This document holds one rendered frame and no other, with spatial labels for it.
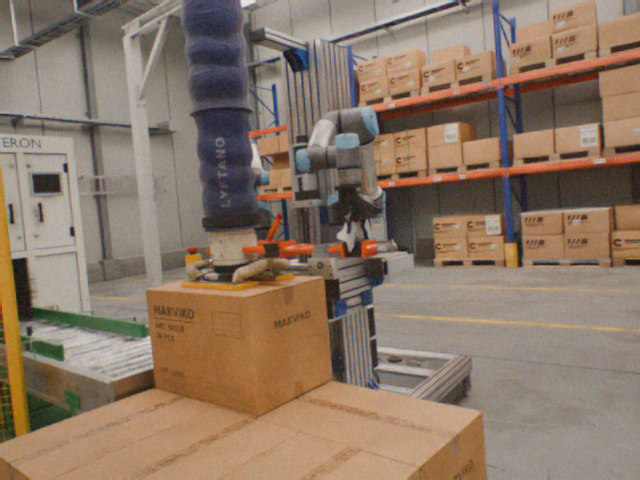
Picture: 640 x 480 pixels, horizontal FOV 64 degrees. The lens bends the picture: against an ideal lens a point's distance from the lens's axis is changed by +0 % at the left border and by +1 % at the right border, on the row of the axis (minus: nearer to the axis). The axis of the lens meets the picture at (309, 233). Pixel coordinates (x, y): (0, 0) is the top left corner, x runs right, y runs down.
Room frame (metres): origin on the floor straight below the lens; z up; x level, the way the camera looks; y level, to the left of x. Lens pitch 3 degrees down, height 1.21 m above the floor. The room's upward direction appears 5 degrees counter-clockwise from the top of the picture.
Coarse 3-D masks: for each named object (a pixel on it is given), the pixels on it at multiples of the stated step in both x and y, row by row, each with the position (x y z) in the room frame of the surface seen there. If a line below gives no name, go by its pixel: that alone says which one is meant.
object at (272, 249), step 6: (276, 240) 1.86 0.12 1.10; (288, 240) 1.80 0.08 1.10; (294, 240) 1.82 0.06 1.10; (264, 246) 1.80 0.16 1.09; (270, 246) 1.78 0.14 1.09; (276, 246) 1.77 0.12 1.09; (282, 246) 1.77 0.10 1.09; (264, 252) 1.82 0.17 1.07; (270, 252) 1.79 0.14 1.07; (276, 252) 1.77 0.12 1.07; (282, 252) 1.77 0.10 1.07
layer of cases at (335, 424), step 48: (336, 384) 1.89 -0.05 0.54; (48, 432) 1.67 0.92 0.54; (96, 432) 1.64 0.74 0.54; (144, 432) 1.60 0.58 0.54; (192, 432) 1.57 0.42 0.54; (240, 432) 1.54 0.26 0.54; (288, 432) 1.51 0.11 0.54; (336, 432) 1.49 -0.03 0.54; (384, 432) 1.46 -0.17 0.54; (432, 432) 1.43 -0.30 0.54; (480, 432) 1.53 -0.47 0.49
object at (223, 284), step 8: (192, 280) 1.97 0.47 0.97; (200, 280) 1.96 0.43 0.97; (208, 280) 1.94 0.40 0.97; (216, 280) 1.92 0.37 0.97; (224, 280) 1.90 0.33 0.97; (232, 280) 1.87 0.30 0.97; (248, 280) 1.84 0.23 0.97; (208, 288) 1.88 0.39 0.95; (216, 288) 1.84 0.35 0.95; (224, 288) 1.81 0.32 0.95; (232, 288) 1.79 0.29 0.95; (240, 288) 1.78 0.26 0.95
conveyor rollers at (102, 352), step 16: (32, 336) 3.29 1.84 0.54; (48, 336) 3.20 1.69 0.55; (64, 336) 3.18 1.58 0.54; (80, 336) 3.09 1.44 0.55; (96, 336) 3.06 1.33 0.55; (112, 336) 3.04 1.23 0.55; (128, 336) 3.02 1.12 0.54; (80, 352) 2.72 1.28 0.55; (96, 352) 2.69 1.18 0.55; (112, 352) 2.66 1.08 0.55; (128, 352) 2.63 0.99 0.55; (144, 352) 2.60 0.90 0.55; (96, 368) 2.40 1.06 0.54; (112, 368) 2.37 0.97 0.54; (128, 368) 2.34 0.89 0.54
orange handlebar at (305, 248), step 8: (264, 240) 2.24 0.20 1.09; (272, 240) 2.19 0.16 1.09; (208, 248) 2.06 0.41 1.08; (248, 248) 1.89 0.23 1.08; (256, 248) 1.86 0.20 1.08; (288, 248) 1.75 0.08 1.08; (296, 248) 1.73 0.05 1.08; (304, 248) 1.71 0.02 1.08; (312, 248) 1.68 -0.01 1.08; (328, 248) 1.63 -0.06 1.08; (336, 248) 1.61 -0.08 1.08; (368, 248) 1.54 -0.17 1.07; (376, 248) 1.55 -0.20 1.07
